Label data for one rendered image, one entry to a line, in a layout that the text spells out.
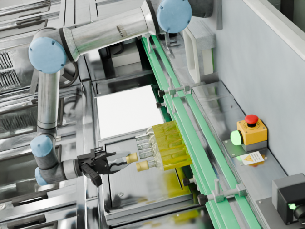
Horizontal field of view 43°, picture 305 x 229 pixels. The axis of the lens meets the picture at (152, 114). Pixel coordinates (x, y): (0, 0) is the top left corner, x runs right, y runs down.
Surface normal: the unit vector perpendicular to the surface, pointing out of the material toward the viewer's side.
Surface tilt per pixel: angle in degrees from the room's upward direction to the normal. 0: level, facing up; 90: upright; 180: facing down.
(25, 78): 90
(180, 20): 99
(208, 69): 90
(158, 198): 90
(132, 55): 90
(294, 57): 0
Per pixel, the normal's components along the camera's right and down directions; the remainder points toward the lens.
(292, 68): -0.97, 0.23
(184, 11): 0.29, 0.40
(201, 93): -0.17, -0.82
